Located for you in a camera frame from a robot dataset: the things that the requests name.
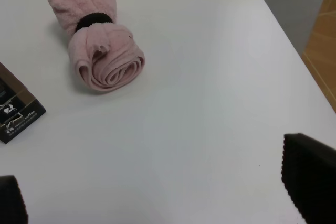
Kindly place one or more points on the black hair band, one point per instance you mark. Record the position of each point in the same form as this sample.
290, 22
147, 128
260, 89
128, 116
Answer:
91, 19

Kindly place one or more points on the pink towel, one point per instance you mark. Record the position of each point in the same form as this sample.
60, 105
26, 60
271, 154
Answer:
104, 56

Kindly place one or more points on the cardboard box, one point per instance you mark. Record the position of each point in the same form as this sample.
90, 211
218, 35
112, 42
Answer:
319, 54

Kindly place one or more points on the brown coffee box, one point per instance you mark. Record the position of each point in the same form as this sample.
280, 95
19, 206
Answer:
19, 107

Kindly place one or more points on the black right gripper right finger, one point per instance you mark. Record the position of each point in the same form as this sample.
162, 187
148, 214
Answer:
308, 175

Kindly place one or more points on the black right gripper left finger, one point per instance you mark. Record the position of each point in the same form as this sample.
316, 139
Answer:
13, 209

